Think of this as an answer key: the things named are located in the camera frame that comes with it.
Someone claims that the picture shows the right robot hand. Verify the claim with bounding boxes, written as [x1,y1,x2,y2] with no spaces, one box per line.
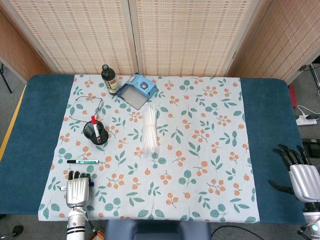
[267,143,320,204]

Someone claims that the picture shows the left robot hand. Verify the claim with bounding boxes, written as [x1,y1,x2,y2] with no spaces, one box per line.
[65,170,91,208]

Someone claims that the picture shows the blue-capped white marker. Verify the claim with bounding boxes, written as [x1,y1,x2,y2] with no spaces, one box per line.
[59,181,95,191]

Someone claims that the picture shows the green-labelled black-capped marker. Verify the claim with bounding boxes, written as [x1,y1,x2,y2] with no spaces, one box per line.
[66,159,100,165]

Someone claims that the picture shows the black mesh pen holder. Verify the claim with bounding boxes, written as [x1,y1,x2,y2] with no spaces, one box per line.
[82,120,110,145]

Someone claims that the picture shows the red-capped white marker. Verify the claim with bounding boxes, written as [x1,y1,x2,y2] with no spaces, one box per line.
[91,115,101,144]

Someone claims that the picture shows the black device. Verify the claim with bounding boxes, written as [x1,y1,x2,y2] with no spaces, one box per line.
[302,138,320,158]

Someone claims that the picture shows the white power strip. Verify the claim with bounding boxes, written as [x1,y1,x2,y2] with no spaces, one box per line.
[296,115,318,126]

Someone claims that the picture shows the black knobbed lever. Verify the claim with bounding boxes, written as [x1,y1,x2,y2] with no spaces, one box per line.
[0,224,25,239]

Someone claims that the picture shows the dark blue chair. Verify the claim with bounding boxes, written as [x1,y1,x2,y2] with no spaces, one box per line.
[104,219,212,240]

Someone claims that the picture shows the red flat object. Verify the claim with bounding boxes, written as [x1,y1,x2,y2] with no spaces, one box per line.
[288,84,298,111]

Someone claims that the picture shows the teal blue table cover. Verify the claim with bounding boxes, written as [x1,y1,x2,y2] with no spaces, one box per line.
[0,74,307,225]

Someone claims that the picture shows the thin-framed eyeglasses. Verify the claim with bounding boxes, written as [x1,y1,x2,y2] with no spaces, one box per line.
[69,94,105,123]

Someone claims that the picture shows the bundle of clear straws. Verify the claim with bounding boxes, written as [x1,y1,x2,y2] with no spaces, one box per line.
[140,104,161,158]

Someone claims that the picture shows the metal stand with clamp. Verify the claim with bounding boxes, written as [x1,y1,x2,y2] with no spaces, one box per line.
[297,63,320,96]

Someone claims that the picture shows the floral white tablecloth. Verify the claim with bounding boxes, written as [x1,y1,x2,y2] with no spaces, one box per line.
[37,74,261,223]

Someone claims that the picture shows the dark tea bottle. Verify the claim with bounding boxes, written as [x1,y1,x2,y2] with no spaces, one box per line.
[101,64,119,96]

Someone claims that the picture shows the open blue cardboard box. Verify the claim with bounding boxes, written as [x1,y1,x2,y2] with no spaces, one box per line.
[116,72,158,110]

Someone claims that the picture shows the black tripod leg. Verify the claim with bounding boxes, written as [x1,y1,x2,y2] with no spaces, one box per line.
[0,62,13,94]

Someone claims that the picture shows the woven bamboo folding screen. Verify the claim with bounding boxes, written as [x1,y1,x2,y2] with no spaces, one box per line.
[0,0,320,85]

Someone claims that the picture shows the white power cable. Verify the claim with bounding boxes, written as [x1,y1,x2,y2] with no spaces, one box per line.
[296,104,311,118]

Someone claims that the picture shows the black floor cable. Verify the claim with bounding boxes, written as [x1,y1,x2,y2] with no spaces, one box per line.
[211,225,258,240]

